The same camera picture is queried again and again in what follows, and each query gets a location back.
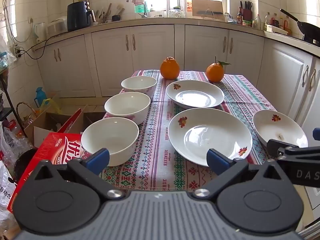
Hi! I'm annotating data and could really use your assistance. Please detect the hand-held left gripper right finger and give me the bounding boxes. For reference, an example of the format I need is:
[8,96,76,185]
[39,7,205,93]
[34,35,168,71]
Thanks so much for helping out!
[192,148,285,202]

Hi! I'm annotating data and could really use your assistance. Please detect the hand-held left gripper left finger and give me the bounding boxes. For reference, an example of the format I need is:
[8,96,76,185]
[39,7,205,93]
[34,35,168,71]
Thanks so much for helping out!
[30,148,125,202]

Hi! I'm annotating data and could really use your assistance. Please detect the plain white bowl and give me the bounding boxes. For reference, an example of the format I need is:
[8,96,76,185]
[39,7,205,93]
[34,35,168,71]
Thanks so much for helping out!
[81,117,140,167]

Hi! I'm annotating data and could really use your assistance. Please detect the white plate fruit print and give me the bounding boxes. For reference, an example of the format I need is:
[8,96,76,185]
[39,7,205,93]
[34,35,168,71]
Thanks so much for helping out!
[166,80,225,109]
[168,108,253,167]
[252,109,308,153]

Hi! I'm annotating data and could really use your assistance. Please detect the white bowl pink flowers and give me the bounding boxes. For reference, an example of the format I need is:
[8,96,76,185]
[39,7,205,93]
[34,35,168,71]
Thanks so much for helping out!
[104,92,151,125]
[121,76,157,97]

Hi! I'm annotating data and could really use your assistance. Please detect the red carton box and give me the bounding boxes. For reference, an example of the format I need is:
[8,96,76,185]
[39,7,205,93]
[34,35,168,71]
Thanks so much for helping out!
[7,132,94,213]

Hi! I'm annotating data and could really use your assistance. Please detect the patterned tablecloth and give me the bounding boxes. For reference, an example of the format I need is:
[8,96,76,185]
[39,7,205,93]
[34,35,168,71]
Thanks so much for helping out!
[82,69,278,192]

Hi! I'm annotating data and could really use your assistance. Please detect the brown cardboard box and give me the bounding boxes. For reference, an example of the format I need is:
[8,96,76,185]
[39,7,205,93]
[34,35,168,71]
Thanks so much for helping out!
[24,105,87,148]

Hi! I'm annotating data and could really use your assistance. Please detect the yellow plastic bag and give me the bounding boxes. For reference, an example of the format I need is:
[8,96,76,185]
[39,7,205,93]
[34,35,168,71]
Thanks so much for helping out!
[37,97,62,114]

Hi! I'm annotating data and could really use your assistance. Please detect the blue thermos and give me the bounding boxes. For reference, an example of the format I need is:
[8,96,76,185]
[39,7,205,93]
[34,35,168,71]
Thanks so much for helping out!
[36,87,47,108]

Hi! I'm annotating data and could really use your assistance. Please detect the orange with leaf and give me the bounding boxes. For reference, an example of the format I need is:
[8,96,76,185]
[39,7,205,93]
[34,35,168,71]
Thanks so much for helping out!
[206,56,232,83]

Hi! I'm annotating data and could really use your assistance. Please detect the black wok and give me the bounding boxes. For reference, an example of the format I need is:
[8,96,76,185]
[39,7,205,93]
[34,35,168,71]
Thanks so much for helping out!
[280,8,320,46]

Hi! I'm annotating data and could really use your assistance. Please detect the bumpy orange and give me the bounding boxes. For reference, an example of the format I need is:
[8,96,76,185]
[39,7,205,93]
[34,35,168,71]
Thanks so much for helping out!
[160,56,180,80]

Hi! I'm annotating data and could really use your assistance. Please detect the red knife block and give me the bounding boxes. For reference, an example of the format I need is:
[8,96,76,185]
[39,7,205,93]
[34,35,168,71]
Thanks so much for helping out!
[239,1,253,22]

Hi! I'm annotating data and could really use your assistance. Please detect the white rice cooker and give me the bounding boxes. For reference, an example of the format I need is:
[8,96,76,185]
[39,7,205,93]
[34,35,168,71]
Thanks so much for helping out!
[47,16,68,37]

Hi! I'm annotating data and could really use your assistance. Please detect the dark blue air fryer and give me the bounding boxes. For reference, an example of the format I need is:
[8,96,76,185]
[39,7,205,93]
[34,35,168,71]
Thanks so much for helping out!
[67,1,92,32]

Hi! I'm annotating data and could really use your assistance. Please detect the glass jar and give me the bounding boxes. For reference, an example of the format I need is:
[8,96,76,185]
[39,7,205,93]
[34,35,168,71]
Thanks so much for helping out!
[169,6,184,18]

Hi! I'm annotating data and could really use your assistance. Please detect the metal faucet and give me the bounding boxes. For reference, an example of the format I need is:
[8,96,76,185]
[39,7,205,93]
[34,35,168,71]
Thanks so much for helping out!
[126,0,148,18]

